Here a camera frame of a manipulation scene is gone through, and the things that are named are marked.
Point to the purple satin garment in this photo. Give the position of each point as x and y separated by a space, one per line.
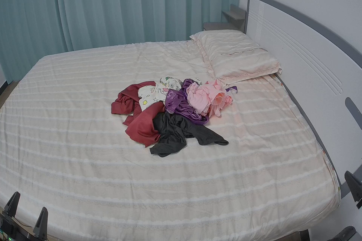
175 101

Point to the grey bedside table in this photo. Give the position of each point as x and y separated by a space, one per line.
223 26

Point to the white printed garment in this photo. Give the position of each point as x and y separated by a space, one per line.
151 95

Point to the black garment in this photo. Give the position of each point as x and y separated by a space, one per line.
172 132

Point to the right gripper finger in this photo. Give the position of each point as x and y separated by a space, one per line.
347 233
354 184

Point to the bed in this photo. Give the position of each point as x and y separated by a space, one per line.
84 149

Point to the pale pink pillow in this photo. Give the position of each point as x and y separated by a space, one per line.
237 56

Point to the dark red garment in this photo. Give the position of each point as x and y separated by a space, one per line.
141 127

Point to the pink garment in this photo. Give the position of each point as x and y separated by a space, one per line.
200 98

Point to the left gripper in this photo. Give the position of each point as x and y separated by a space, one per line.
10 224

